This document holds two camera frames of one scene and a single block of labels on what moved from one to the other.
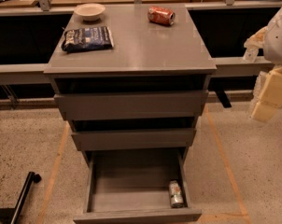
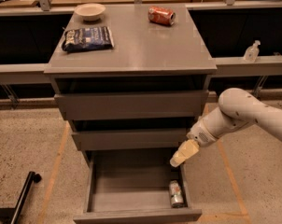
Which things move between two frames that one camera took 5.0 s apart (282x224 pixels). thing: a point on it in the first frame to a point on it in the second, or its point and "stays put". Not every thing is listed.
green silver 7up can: (176, 198) stays put
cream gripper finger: (275, 91) to (204, 136)
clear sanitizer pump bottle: (250, 55) stays put
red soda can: (162, 16) stays put
